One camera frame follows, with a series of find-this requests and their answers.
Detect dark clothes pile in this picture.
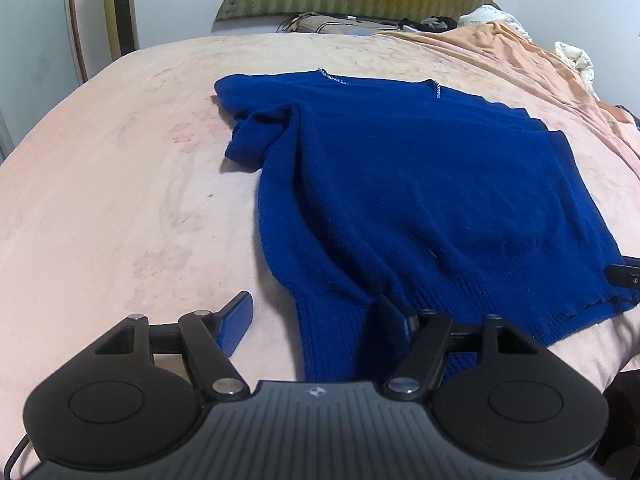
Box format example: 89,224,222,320
398,16,458,31

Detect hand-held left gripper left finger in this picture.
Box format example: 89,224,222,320
95,290,253,402

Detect white printed quilt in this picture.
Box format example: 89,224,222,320
457,5,531,41

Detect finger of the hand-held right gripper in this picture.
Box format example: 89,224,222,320
603,256,640,289

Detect black cable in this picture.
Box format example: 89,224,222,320
10,435,33,478

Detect pink bedspread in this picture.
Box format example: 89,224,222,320
0,32,640,476

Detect white crumpled duvet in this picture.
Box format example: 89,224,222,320
552,41,600,98

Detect blue beaded sweater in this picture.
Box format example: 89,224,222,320
215,67,640,383

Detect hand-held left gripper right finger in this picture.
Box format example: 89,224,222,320
367,294,543,400

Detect gold tower air conditioner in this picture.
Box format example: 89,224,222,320
101,0,140,58

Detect brown patterned pillow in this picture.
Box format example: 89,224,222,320
280,11,401,36

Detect orange blanket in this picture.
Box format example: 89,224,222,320
375,21,640,171

